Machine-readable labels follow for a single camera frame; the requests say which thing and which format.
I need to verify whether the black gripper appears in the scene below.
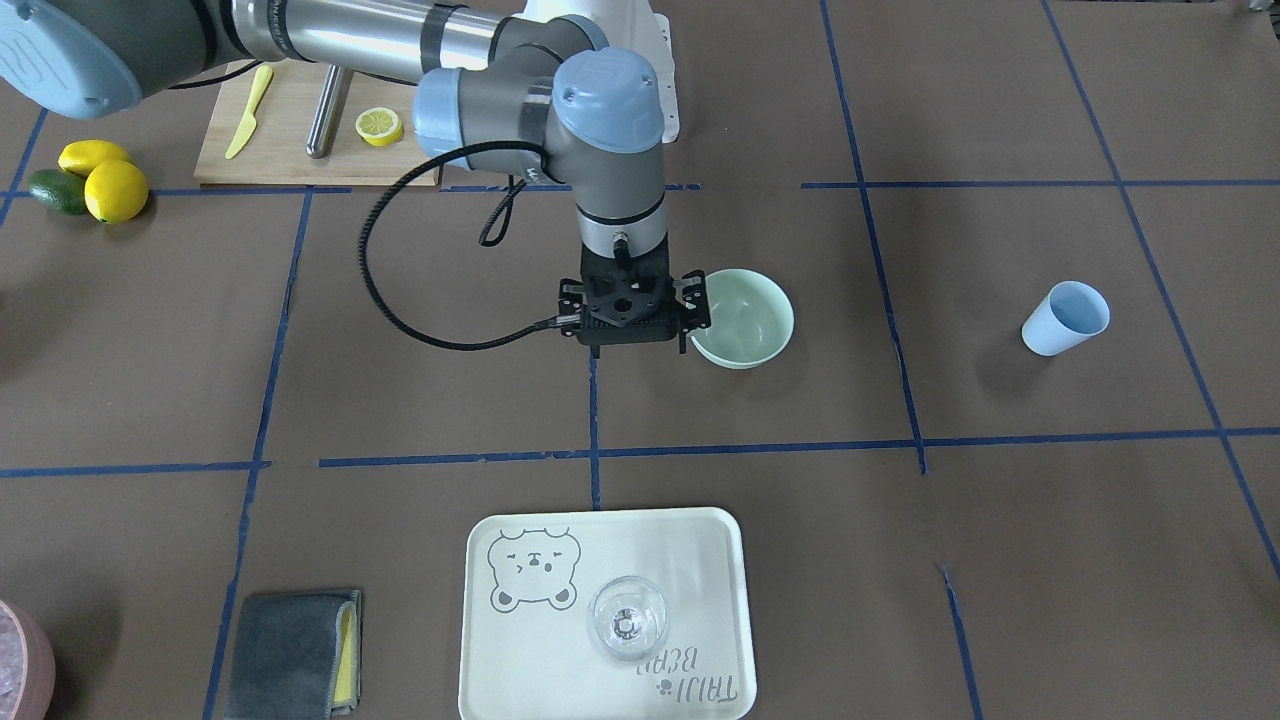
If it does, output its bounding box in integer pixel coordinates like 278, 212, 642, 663
557, 246, 712, 357

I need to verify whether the light green bowl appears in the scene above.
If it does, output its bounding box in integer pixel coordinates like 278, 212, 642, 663
690, 269, 796, 370

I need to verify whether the light blue plastic cup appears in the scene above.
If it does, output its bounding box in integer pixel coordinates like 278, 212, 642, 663
1021, 281, 1111, 357

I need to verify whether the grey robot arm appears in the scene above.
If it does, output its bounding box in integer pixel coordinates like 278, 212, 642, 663
1, 1, 712, 355

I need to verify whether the pink bowl of ice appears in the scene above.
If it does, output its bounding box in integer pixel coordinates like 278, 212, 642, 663
1, 601, 56, 719

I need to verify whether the clear wine glass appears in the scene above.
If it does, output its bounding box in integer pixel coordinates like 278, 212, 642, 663
589, 575, 669, 664

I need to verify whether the half lemon slice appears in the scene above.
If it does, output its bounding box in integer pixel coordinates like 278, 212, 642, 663
355, 108, 404, 147

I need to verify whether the cream bear tray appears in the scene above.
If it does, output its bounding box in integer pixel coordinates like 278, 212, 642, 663
458, 507, 758, 719

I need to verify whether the wooden cutting board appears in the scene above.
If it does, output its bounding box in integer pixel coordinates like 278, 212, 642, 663
195, 61, 426, 187

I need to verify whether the yellow plastic knife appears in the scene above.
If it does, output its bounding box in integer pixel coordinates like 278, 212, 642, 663
224, 65, 275, 160

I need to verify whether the grey yellow folded cloth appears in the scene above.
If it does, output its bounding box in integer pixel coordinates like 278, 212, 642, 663
223, 588, 364, 719

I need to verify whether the yellow lemon front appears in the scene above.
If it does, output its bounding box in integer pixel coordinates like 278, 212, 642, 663
84, 160, 150, 224

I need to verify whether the yellow lemon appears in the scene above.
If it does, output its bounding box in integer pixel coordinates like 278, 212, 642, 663
84, 160, 150, 224
58, 138, 132, 179

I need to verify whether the yellow lemon back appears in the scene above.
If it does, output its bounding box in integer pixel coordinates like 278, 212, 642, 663
58, 138, 132, 179

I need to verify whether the green avocado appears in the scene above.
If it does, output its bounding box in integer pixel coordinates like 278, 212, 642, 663
27, 168, 90, 217

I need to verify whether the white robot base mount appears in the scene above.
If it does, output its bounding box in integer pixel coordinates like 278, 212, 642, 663
515, 1, 681, 143

